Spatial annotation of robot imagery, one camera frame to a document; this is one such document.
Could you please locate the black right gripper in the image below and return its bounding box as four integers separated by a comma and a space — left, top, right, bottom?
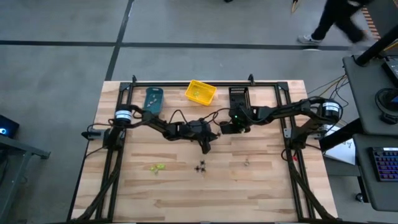
220, 107, 252, 135

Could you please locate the person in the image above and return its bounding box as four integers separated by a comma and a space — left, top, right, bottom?
296, 0, 376, 45

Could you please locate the black aluminium rig frame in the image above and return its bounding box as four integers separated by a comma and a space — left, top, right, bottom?
70, 73, 338, 223

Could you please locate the black mat orange striped edge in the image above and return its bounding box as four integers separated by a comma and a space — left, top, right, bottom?
360, 6, 382, 41

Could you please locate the white paper sheet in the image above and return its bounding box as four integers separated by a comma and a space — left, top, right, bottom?
323, 138, 356, 166

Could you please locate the grey desk top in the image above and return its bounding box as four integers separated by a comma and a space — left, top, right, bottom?
341, 54, 398, 136

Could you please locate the black device with blue light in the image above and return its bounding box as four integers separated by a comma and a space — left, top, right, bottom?
0, 114, 21, 140

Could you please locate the yellow plastic basket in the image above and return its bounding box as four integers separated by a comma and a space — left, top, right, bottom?
184, 79, 218, 107

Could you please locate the grey side table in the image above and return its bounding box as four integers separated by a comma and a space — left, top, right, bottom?
0, 135, 51, 224

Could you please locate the black backlit keyboard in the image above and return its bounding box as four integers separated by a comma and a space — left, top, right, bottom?
368, 146, 398, 183

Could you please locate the black monitor pole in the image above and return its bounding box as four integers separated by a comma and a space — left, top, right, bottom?
354, 26, 398, 67

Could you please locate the black plastic basket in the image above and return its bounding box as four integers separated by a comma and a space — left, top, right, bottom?
228, 86, 252, 110

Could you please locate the grey keyboard desk shelf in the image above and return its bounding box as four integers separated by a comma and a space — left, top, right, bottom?
352, 133, 398, 213

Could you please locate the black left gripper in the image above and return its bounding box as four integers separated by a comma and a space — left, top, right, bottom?
186, 119, 220, 155

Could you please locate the black round desk device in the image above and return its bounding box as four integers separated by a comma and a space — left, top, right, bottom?
374, 87, 398, 125

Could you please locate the green plastic basket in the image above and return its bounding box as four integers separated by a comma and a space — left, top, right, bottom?
142, 86, 165, 116

